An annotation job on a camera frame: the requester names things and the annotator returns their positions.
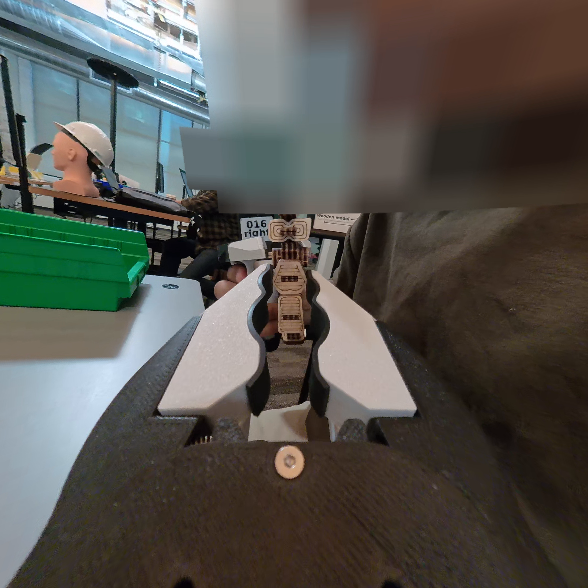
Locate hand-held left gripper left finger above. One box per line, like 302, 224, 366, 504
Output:
157, 264, 272, 417

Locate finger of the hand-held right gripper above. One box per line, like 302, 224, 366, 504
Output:
228, 238, 268, 277

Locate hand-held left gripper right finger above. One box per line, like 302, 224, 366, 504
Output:
307, 270, 418, 417

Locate wooden model assembly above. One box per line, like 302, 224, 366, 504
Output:
268, 218, 314, 345

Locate person's right hand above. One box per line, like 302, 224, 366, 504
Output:
215, 266, 281, 352

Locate framed marker sign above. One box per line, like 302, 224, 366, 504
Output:
314, 213, 364, 232

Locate black laptop bag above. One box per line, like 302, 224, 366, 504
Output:
112, 186, 194, 217

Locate person's shirt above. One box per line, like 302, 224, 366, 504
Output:
335, 209, 588, 588

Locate green plastic bin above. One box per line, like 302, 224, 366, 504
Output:
0, 208, 150, 312

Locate white hard hat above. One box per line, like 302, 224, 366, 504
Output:
53, 121, 115, 169

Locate mannequin head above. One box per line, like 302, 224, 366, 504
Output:
51, 130, 101, 198

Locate black disc-topped pole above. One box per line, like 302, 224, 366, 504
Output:
86, 57, 139, 173

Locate silver air ducts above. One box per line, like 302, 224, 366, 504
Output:
0, 0, 207, 106

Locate black tripod stand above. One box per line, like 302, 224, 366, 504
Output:
0, 54, 35, 214

